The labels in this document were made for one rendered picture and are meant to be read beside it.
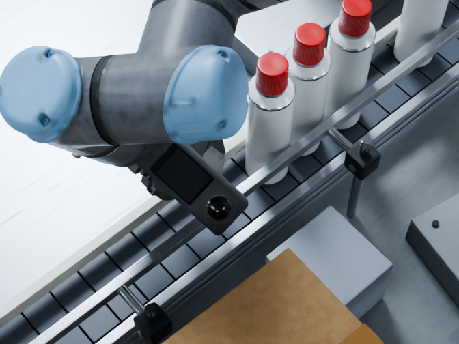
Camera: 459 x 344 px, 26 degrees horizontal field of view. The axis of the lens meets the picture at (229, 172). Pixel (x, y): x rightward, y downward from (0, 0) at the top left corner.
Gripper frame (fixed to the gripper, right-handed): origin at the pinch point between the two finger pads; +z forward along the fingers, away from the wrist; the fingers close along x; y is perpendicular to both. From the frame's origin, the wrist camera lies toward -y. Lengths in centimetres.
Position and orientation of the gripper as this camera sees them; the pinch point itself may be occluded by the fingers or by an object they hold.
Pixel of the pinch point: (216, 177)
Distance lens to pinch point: 110.6
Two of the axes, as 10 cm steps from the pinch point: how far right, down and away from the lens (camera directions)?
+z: 3.8, 1.7, 9.1
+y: -6.6, -6.4, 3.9
